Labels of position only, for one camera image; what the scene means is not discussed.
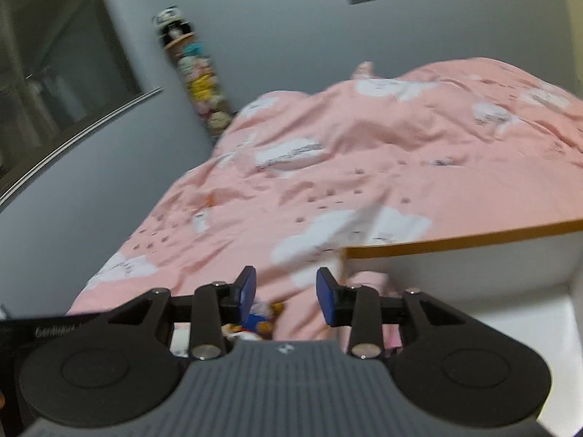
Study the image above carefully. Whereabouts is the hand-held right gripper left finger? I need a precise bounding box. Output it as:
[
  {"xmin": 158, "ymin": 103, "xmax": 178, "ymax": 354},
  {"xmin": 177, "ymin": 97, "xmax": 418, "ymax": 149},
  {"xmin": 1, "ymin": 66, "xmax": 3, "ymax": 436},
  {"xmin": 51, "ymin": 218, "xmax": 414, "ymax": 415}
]
[{"xmin": 107, "ymin": 266, "xmax": 257, "ymax": 359}]

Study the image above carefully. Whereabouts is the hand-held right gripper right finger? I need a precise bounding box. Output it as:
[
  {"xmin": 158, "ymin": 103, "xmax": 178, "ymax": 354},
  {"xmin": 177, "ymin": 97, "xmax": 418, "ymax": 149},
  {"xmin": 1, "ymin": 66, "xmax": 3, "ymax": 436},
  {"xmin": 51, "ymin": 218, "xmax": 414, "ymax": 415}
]
[{"xmin": 316, "ymin": 266, "xmax": 479, "ymax": 359}]

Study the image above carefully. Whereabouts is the blue and white figurine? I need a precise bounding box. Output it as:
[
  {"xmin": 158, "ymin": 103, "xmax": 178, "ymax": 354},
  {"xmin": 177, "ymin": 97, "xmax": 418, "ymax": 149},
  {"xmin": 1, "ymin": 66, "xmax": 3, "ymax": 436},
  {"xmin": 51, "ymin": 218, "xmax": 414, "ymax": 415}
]
[{"xmin": 223, "ymin": 298, "xmax": 285, "ymax": 342}]

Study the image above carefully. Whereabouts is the pale pink fabric pouch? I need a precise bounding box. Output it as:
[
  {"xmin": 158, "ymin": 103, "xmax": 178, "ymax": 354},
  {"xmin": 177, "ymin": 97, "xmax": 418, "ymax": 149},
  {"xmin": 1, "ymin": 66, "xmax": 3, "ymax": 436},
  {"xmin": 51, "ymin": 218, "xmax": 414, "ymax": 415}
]
[{"xmin": 347, "ymin": 271, "xmax": 402, "ymax": 357}]

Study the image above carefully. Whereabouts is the orange cardboard box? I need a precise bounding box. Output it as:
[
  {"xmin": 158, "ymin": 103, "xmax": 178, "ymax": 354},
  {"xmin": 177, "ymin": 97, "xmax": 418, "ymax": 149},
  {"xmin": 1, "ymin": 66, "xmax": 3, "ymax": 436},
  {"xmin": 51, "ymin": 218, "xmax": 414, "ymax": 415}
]
[{"xmin": 344, "ymin": 221, "xmax": 583, "ymax": 437}]

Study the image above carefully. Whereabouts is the pink printed blanket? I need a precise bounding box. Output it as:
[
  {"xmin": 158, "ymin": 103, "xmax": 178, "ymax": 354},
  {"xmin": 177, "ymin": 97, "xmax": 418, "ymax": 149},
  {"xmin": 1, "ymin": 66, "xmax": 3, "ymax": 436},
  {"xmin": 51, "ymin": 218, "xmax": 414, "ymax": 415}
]
[{"xmin": 66, "ymin": 57, "xmax": 583, "ymax": 360}]

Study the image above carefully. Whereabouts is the clear tube of plush toys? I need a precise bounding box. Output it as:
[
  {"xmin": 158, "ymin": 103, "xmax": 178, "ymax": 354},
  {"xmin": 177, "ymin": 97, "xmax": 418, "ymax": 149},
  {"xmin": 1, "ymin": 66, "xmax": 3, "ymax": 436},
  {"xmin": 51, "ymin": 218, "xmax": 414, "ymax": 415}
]
[{"xmin": 164, "ymin": 32, "xmax": 235, "ymax": 146}]

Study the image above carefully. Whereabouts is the panda plush toy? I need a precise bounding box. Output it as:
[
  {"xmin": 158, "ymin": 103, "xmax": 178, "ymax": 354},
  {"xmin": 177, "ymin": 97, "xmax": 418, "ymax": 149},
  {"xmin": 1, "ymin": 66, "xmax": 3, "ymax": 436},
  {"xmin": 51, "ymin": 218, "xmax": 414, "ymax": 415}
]
[{"xmin": 152, "ymin": 5, "xmax": 194, "ymax": 48}]

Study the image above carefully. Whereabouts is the window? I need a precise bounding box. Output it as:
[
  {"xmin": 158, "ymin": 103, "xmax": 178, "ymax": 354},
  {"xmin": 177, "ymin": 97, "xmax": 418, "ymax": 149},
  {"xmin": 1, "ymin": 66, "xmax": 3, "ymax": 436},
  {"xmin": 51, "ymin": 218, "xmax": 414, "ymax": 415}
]
[{"xmin": 0, "ymin": 0, "xmax": 162, "ymax": 210}]

